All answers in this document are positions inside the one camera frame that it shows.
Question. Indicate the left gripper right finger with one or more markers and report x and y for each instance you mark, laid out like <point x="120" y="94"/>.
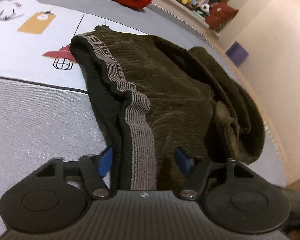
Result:
<point x="195" y="171"/>

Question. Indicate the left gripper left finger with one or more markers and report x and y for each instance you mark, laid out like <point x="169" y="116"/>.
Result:
<point x="93" y="169"/>

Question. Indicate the dark olive corduroy pants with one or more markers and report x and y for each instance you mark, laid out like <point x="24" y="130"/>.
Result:
<point x="152" y="96"/>

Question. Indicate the grey printed bed sheet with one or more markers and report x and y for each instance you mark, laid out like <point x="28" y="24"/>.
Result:
<point x="41" y="114"/>

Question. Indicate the purple box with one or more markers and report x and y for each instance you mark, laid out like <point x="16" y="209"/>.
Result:
<point x="237" y="54"/>

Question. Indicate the dark red cushion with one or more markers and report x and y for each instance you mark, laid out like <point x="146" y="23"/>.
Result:
<point x="220" y="14"/>

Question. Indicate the panda plush toy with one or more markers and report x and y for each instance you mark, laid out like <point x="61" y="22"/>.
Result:
<point x="204" y="9"/>

